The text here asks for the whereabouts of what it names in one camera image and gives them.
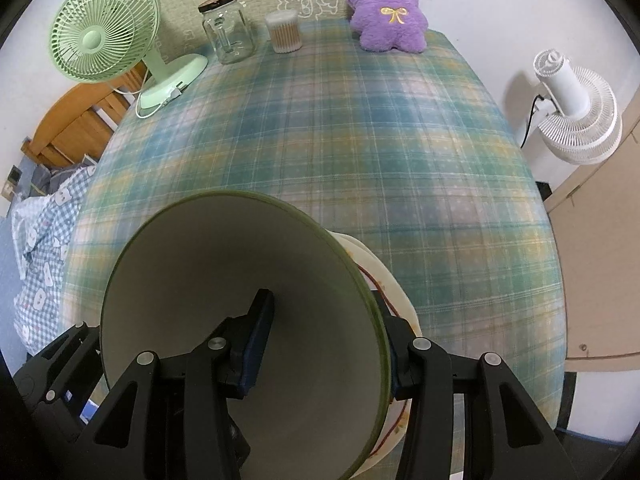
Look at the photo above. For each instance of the grey plaid cloth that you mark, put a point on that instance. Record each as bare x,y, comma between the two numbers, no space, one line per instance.
50,180

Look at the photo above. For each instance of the beige wooden board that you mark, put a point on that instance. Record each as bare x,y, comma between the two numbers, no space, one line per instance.
600,260

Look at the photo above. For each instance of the white red flower plate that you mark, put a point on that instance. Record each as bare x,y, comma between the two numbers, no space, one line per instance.
372,282

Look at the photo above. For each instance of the large yellow flower plate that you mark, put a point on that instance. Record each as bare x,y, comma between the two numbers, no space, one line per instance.
350,242

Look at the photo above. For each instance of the plaid tablecloth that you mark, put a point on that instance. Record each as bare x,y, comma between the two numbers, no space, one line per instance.
350,150

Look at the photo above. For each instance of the purple plush bunny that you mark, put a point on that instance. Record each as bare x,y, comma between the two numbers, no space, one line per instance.
387,10

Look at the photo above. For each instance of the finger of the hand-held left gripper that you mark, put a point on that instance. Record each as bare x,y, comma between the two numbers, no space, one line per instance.
55,360

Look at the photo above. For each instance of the wooden bed headboard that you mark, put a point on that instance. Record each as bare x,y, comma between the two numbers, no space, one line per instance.
65,125

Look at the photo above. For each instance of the dark wall socket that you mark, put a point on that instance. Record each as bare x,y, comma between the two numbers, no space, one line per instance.
15,174

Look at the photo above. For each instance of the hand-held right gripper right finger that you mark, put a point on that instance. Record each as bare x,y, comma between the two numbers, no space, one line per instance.
405,360

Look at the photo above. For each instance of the cotton swab container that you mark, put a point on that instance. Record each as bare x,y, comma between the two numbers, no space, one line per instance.
285,32

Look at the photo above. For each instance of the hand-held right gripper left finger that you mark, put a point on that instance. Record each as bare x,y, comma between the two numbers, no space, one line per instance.
257,345

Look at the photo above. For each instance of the green desk fan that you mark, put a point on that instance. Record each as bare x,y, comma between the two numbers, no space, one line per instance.
95,35

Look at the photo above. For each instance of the glass jar with dark lid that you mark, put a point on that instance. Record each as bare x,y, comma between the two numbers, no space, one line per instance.
227,30

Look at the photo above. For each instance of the blue checkered printed blanket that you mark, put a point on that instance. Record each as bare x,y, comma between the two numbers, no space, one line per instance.
45,250

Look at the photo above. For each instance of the small floral ceramic bowl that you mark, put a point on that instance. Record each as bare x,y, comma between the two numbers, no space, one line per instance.
225,260

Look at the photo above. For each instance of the white fan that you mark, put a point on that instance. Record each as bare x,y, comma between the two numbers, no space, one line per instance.
580,120

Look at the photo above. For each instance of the white wall switch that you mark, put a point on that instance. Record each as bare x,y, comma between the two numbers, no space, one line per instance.
6,190

